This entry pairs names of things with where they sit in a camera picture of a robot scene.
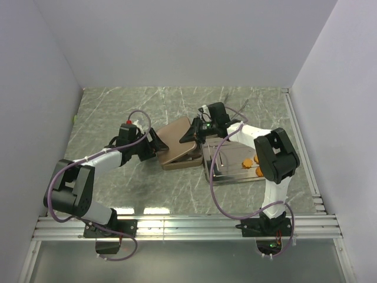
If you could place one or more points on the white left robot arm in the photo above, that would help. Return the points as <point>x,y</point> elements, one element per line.
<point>71,187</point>

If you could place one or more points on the orange flower cookie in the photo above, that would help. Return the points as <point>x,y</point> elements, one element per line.
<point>247,163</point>

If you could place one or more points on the chocolate chip cookie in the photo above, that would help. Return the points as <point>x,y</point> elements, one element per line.
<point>259,172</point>

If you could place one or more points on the aluminium front rail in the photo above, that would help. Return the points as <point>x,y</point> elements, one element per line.
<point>187,228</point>

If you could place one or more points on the rose gold cookie tin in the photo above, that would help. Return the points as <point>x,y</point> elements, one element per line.
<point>193,158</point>

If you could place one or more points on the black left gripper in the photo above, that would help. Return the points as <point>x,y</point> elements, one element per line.
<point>152,147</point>

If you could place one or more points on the rose gold tin lid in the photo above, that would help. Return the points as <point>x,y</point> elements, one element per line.
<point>170,136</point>

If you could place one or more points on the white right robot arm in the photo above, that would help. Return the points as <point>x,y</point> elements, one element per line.
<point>276,158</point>

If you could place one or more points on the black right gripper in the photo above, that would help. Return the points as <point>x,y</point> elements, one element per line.
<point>194,132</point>

